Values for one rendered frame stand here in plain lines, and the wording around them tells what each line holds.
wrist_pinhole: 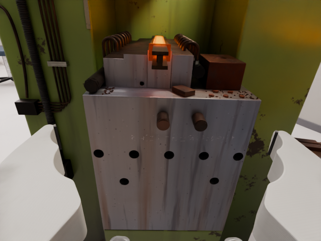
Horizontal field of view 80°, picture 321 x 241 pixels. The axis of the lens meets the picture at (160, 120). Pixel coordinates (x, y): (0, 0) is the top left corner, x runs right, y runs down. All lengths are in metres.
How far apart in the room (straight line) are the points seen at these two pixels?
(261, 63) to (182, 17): 0.41
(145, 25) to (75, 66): 0.40
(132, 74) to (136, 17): 0.50
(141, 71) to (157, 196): 0.34
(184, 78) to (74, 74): 0.34
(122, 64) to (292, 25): 0.47
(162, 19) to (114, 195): 0.71
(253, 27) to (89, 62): 0.47
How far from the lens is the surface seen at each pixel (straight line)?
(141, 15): 0.92
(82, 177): 0.86
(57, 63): 0.64
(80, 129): 0.72
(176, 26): 0.93
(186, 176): 0.53
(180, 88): 0.43
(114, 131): 0.45
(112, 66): 0.46
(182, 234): 0.72
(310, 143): 0.66
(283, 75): 0.71
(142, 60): 0.45
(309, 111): 2.82
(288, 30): 0.68
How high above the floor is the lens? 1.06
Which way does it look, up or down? 27 degrees down
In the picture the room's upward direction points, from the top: 2 degrees clockwise
